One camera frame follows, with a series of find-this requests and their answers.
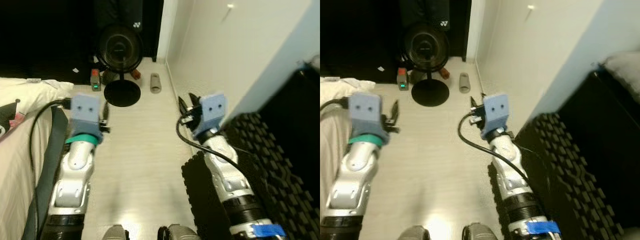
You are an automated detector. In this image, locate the grey left robot leg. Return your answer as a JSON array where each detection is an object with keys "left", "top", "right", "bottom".
[
  {"left": 397, "top": 225, "right": 432, "bottom": 240},
  {"left": 102, "top": 225, "right": 131, "bottom": 240}
]

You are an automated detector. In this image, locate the black patterned fabric cover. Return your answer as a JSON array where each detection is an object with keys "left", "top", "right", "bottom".
[
  {"left": 181, "top": 65, "right": 321, "bottom": 240},
  {"left": 487, "top": 64, "right": 640, "bottom": 240}
]

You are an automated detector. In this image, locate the grey cushion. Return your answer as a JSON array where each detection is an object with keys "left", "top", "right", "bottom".
[{"left": 601, "top": 49, "right": 640, "bottom": 102}]

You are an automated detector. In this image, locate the grey robot leg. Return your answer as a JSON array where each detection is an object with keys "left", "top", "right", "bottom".
[
  {"left": 102, "top": 225, "right": 131, "bottom": 240},
  {"left": 397, "top": 225, "right": 432, "bottom": 240},
  {"left": 157, "top": 223, "right": 202, "bottom": 240},
  {"left": 462, "top": 223, "right": 502, "bottom": 240}
]

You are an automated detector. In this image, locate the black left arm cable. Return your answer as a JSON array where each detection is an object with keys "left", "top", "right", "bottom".
[
  {"left": 28, "top": 99, "right": 72, "bottom": 201},
  {"left": 320, "top": 98, "right": 352, "bottom": 114}
]

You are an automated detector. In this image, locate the black garment with white logo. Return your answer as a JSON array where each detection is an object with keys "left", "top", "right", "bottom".
[
  {"left": 399, "top": 0, "right": 451, "bottom": 32},
  {"left": 94, "top": 0, "right": 144, "bottom": 32}
]

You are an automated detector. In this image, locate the white cartoon print comforter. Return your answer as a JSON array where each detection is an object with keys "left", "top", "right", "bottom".
[
  {"left": 0, "top": 77, "right": 75, "bottom": 144},
  {"left": 320, "top": 76, "right": 377, "bottom": 107}
]

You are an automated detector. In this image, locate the black wardrobe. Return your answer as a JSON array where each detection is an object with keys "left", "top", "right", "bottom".
[
  {"left": 320, "top": 0, "right": 472, "bottom": 84},
  {"left": 0, "top": 0, "right": 165, "bottom": 84}
]

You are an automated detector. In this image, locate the mattress with white sheet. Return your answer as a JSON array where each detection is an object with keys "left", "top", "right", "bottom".
[
  {"left": 320, "top": 104, "right": 355, "bottom": 228},
  {"left": 0, "top": 106, "right": 56, "bottom": 240}
]

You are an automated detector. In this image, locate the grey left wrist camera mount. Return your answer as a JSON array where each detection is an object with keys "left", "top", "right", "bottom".
[
  {"left": 348, "top": 92, "right": 390, "bottom": 140},
  {"left": 70, "top": 93, "right": 104, "bottom": 145}
]

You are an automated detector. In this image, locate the white door trim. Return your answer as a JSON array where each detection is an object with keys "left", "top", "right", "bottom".
[
  {"left": 465, "top": 0, "right": 487, "bottom": 64},
  {"left": 156, "top": 0, "right": 180, "bottom": 64}
]

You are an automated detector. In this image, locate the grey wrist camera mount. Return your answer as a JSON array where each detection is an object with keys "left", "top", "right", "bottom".
[
  {"left": 348, "top": 92, "right": 390, "bottom": 140},
  {"left": 480, "top": 93, "right": 511, "bottom": 140},
  {"left": 192, "top": 92, "right": 229, "bottom": 139},
  {"left": 70, "top": 93, "right": 104, "bottom": 145}
]

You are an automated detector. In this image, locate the black round floor object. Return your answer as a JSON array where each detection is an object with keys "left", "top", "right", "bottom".
[
  {"left": 94, "top": 22, "right": 146, "bottom": 108},
  {"left": 401, "top": 22, "right": 452, "bottom": 108}
]

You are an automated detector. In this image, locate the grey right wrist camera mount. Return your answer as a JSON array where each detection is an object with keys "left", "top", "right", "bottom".
[
  {"left": 192, "top": 92, "right": 229, "bottom": 139},
  {"left": 480, "top": 93, "right": 511, "bottom": 140}
]

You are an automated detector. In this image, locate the grey right robot leg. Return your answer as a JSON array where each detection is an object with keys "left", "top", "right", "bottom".
[
  {"left": 157, "top": 223, "right": 202, "bottom": 240},
  {"left": 462, "top": 223, "right": 502, "bottom": 240}
]

